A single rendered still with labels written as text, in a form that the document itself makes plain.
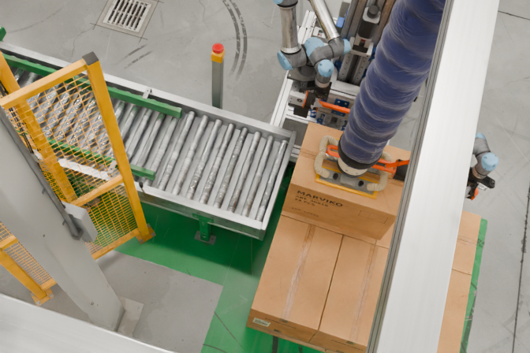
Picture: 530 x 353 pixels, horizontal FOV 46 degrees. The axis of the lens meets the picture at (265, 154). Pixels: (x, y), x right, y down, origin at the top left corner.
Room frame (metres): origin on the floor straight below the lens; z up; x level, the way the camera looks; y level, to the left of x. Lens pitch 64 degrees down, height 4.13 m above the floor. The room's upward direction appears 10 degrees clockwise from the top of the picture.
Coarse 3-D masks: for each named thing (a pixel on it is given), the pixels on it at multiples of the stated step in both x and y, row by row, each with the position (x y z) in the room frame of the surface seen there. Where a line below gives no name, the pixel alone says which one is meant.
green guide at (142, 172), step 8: (16, 128) 1.58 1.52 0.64; (56, 144) 1.52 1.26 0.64; (64, 144) 1.53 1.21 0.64; (80, 152) 1.50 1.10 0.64; (88, 152) 1.51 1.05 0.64; (96, 160) 1.49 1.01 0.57; (104, 160) 1.48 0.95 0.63; (112, 160) 1.48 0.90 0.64; (112, 168) 1.43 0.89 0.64; (136, 168) 1.46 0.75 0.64; (144, 168) 1.47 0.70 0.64; (112, 176) 1.39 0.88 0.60; (144, 176) 1.44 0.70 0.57; (152, 176) 1.44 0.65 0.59
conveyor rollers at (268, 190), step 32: (64, 96) 1.91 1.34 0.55; (64, 128) 1.68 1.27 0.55; (96, 128) 1.72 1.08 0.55; (128, 128) 1.76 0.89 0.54; (160, 128) 1.81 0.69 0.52; (128, 160) 1.54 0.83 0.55; (160, 160) 1.58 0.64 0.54; (192, 192) 1.40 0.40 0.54; (224, 192) 1.44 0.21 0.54; (256, 192) 1.48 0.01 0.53
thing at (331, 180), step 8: (328, 168) 1.46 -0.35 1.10; (320, 176) 1.40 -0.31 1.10; (328, 176) 1.41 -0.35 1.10; (336, 176) 1.40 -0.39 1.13; (328, 184) 1.36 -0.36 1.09; (336, 184) 1.37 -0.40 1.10; (344, 184) 1.38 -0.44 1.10; (360, 184) 1.38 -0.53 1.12; (352, 192) 1.35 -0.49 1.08; (360, 192) 1.35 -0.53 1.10; (368, 192) 1.36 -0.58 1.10; (376, 192) 1.37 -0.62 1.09
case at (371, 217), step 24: (312, 144) 1.59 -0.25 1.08; (312, 168) 1.45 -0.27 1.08; (336, 168) 1.48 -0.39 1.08; (288, 192) 1.34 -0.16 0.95; (312, 192) 1.32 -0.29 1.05; (336, 192) 1.33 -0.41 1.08; (384, 192) 1.38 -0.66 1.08; (312, 216) 1.31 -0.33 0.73; (336, 216) 1.30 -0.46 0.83; (360, 216) 1.28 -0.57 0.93; (384, 216) 1.27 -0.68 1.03
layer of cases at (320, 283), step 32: (288, 224) 1.31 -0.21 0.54; (320, 224) 1.34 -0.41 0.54; (288, 256) 1.11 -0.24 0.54; (320, 256) 1.14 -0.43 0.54; (352, 256) 1.17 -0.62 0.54; (384, 256) 1.21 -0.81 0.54; (288, 288) 0.92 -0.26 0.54; (320, 288) 0.95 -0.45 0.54; (352, 288) 0.98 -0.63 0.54; (448, 288) 1.08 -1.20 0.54; (256, 320) 0.76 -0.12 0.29; (288, 320) 0.74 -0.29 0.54; (320, 320) 0.78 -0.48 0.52; (352, 320) 0.80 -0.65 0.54; (448, 320) 0.89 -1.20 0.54; (352, 352) 0.67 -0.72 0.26; (448, 352) 0.71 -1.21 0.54
